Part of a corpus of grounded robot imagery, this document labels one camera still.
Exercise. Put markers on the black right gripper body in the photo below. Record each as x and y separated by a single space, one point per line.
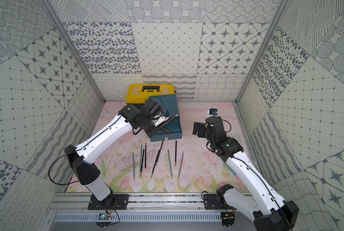
209 137

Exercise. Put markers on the teal drawer cabinet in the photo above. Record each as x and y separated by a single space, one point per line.
167 102

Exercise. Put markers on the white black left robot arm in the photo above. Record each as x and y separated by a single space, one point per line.
135 118

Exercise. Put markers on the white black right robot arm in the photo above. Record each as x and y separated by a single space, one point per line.
231 152

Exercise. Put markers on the yellow black toolbox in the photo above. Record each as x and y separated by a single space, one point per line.
138 93

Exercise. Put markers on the grey pencil right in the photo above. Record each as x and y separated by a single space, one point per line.
181 164

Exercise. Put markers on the grey pencil far left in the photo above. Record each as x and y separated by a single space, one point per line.
133 159

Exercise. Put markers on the teal power strip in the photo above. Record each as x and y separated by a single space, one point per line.
230 169

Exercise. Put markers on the grey pencil middle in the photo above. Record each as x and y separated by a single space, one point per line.
170 164

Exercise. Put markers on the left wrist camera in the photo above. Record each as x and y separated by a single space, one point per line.
163 117

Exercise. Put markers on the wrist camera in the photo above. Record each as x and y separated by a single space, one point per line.
212 112
163 117

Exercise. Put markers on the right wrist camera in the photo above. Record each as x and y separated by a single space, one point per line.
212 112

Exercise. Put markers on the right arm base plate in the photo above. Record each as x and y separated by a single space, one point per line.
211 202

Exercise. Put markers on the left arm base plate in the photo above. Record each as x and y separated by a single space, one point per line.
115 201

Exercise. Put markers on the white slotted cable duct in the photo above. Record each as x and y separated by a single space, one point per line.
140 217

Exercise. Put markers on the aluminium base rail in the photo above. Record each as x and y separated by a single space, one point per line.
149 202

